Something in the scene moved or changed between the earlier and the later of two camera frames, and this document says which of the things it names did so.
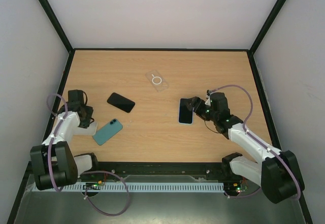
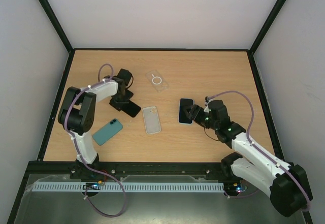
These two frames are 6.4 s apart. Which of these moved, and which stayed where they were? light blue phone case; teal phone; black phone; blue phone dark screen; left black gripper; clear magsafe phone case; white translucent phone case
Moved: black phone; white translucent phone case; left black gripper
Stayed: clear magsafe phone case; blue phone dark screen; light blue phone case; teal phone
